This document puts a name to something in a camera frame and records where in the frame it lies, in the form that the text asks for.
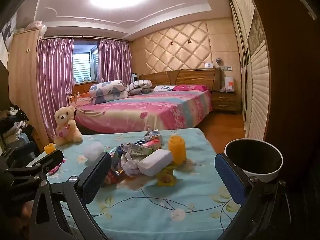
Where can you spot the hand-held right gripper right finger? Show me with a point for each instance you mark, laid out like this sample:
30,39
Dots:
228,173

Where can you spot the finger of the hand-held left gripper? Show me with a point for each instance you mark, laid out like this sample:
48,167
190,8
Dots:
51,158

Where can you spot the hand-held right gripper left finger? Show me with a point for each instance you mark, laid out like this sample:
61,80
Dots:
96,177

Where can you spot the white trash bin black liner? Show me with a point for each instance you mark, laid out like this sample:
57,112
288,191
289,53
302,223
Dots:
260,175

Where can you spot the blue plastic wrapper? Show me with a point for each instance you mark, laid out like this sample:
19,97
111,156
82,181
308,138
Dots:
120,152

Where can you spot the white red milk carton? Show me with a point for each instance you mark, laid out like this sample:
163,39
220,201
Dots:
135,148

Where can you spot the orange plastic bottle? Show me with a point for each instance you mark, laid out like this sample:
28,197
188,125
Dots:
177,150

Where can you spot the white foam block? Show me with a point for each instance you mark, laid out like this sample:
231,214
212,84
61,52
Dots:
155,161

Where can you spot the yellow snack packet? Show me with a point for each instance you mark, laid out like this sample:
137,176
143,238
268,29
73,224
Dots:
166,177

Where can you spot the white blue wrapper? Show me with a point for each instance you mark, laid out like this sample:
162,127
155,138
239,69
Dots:
152,135

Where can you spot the small orange cup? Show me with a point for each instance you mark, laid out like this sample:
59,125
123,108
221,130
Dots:
49,148

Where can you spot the red snack packet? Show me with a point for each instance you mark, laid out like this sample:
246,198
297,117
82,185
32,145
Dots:
113,177

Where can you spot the translucent white plastic cup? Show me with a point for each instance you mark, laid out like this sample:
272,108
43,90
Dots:
93,152

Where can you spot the cream teddy bear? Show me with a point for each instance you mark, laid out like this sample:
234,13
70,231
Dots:
66,127

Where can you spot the white plastic bag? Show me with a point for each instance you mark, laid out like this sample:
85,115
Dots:
128,165

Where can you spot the pile of clothes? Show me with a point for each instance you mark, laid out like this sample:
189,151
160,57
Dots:
15,127

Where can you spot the light blue floral cloth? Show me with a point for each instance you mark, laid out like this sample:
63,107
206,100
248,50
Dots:
150,197

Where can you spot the small wooden chair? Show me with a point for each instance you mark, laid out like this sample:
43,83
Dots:
72,100

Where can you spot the pink red packet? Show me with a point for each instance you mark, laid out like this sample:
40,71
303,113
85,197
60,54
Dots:
152,143

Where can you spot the wooden nightstand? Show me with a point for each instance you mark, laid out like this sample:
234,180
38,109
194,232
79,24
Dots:
226,102

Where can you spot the wooden window desk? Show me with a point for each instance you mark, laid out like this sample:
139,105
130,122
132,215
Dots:
82,88

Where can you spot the pink satin curtain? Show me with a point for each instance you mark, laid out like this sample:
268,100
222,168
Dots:
113,62
55,80

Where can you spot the light wooden wardrobe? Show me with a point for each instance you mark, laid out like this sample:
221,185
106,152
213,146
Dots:
22,80

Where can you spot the bed with pink floral sheet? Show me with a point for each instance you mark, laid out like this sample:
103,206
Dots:
150,110

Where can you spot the folded quilt blue hearts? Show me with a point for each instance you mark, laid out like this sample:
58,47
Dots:
107,91

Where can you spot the white box orange label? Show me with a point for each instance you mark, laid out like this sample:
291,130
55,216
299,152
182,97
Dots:
229,82

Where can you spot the pink pillow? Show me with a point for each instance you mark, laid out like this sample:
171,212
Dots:
190,87

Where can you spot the cream louvred wardrobe door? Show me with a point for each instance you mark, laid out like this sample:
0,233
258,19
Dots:
257,80

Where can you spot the window with blinds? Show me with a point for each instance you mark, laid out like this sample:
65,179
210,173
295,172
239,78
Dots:
83,65

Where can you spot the folded grey white quilt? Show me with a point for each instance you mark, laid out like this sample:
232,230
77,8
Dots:
140,86

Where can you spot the wooden headboard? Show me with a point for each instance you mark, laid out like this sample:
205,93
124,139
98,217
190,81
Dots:
190,76

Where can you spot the small white appliance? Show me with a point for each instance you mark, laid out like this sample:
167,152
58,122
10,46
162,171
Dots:
134,77

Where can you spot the white pillow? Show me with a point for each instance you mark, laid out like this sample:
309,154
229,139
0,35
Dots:
163,88

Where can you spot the small white device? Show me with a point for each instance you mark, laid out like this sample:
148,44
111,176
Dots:
209,65

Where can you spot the white bundle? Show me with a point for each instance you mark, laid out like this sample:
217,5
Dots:
37,26

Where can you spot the wall switch panel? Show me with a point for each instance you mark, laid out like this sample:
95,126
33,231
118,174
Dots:
226,67

